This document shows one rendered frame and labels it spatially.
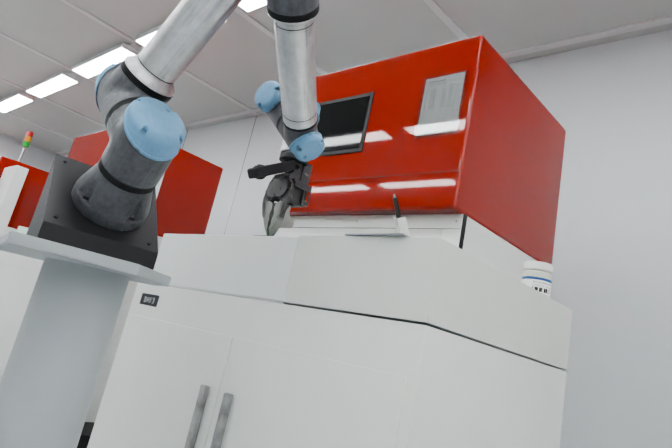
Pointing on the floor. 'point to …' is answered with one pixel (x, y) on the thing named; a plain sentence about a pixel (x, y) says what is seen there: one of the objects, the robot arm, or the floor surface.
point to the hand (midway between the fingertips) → (268, 231)
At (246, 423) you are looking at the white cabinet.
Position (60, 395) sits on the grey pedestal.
